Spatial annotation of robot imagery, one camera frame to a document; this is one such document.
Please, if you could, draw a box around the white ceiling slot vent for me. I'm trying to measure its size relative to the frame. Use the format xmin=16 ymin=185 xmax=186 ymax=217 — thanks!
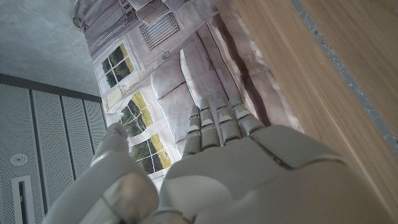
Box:
xmin=11 ymin=175 xmax=34 ymax=224

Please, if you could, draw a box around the round white ceiling fixture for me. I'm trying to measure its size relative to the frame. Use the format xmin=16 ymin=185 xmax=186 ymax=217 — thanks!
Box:
xmin=10 ymin=153 xmax=29 ymax=166

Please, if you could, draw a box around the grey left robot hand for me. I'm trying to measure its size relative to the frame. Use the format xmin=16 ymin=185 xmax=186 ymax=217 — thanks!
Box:
xmin=42 ymin=96 xmax=396 ymax=224

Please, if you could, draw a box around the printed sofa room backdrop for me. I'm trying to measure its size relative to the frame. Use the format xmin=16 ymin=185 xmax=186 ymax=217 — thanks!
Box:
xmin=71 ymin=0 xmax=304 ymax=187

